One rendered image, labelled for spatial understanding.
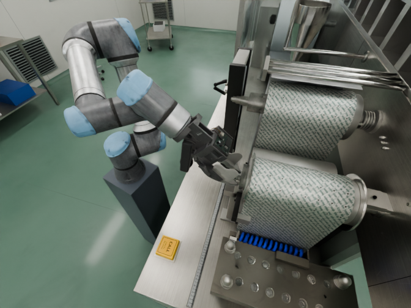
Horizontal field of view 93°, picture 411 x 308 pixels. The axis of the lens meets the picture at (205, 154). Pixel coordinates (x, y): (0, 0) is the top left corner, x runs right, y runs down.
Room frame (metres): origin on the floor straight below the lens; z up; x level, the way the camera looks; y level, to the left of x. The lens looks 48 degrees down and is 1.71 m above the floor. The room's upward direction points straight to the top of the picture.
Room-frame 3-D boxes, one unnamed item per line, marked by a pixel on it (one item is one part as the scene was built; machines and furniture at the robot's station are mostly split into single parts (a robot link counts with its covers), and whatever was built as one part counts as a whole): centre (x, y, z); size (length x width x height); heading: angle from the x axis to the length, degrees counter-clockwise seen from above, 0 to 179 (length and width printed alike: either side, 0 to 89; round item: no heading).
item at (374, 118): (0.47, -0.48, 1.33); 0.07 x 0.07 x 0.07; 73
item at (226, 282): (0.10, -0.06, 1.05); 0.04 x 0.04 x 0.04
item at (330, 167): (0.39, -0.28, 1.17); 0.26 x 0.12 x 0.12; 73
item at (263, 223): (0.22, -0.22, 1.11); 0.23 x 0.01 x 0.18; 73
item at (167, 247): (0.23, 0.14, 0.91); 0.07 x 0.07 x 0.02; 73
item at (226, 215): (0.36, -0.10, 1.05); 0.06 x 0.05 x 0.31; 73
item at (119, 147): (0.60, 0.38, 1.07); 0.13 x 0.12 x 0.14; 116
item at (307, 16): (0.97, -0.43, 1.50); 0.14 x 0.14 x 0.06
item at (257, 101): (0.56, -0.17, 1.33); 0.06 x 0.06 x 0.06; 73
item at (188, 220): (1.21, -0.43, 0.88); 2.52 x 0.66 x 0.04; 163
